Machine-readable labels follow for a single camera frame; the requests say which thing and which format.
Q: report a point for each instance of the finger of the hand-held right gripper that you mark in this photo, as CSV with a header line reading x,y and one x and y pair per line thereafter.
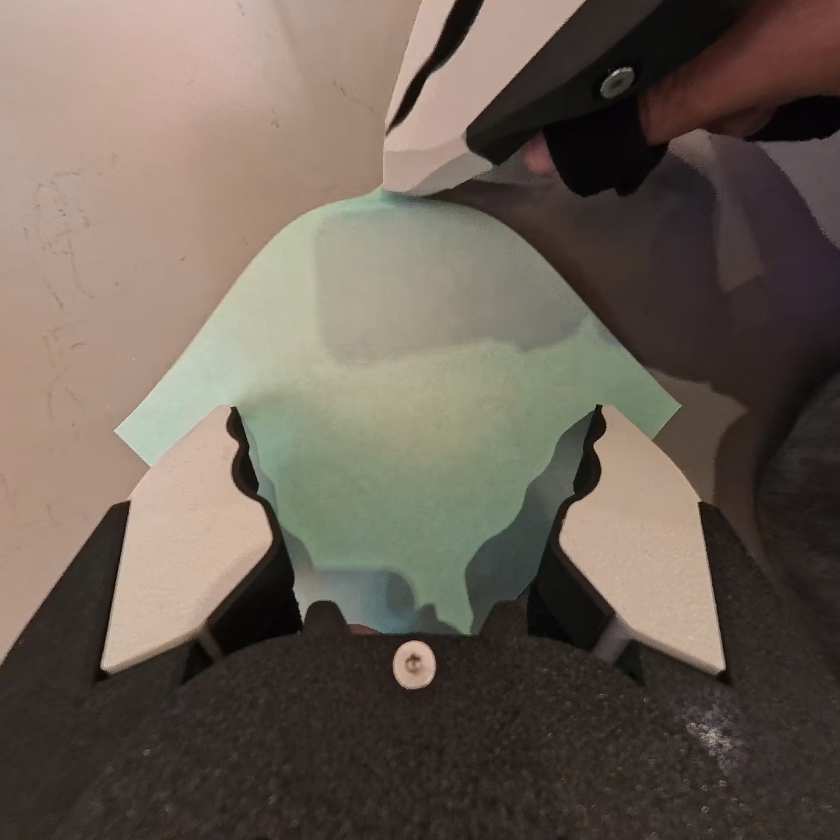
x,y
446,131
420,39

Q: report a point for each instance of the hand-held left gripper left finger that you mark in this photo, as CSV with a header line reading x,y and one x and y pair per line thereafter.
x,y
184,544

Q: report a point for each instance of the grey fleece jacket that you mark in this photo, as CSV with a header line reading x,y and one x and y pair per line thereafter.
x,y
814,492

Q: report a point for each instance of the person's right hand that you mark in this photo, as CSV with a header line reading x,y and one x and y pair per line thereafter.
x,y
735,85

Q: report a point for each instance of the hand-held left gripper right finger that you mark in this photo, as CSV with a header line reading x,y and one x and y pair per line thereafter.
x,y
643,544

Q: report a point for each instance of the green paper sheet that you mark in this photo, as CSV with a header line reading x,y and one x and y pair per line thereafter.
x,y
407,426

